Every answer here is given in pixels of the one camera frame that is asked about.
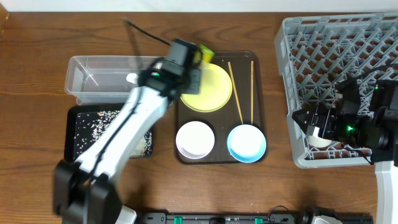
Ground white cup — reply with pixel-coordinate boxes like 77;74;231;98
306;126;332;148

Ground green snack wrapper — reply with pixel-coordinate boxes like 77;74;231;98
194;44;215;63

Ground white tissue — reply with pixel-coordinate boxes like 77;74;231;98
126;73;139;85

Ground rice leftovers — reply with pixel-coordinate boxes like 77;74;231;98
72;110;154;159

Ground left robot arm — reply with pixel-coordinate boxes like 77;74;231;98
53;58;201;223

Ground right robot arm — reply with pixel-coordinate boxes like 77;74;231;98
292;80;397;223

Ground grey dishwasher rack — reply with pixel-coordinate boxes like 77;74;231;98
274;12;397;169

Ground yellow plate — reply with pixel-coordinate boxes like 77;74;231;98
180;63;233;113

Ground left wooden chopstick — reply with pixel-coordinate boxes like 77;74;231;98
228;62;244;124

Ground dark brown serving tray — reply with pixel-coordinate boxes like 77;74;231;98
174;50;266;165

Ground blue bowl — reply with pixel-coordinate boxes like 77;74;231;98
227;124;267;163

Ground clear plastic bin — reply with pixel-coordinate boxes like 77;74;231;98
65;55;157;105

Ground black plastic tray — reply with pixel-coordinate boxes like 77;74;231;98
63;101;155;163

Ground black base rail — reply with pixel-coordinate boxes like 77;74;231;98
135;205;374;224

